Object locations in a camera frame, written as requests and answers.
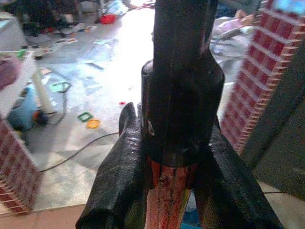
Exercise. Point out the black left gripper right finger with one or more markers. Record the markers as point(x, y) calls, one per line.
point(228, 181)

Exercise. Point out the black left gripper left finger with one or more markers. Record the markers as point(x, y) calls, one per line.
point(118, 167)

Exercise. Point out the yellow flower shaped toy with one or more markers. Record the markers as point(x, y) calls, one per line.
point(93, 123)

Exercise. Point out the dark grey board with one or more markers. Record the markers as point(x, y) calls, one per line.
point(278, 133)

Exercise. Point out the red brick pattern panel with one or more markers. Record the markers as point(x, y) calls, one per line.
point(262, 69)
point(15, 171)

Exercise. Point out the white tube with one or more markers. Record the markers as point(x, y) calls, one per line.
point(43, 90)

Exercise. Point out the blue vacuum cleaner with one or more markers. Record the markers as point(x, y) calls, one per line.
point(23, 112)

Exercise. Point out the red plastic basket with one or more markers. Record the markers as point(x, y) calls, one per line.
point(107, 19)

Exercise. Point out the green square frame toy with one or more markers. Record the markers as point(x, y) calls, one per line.
point(84, 117)

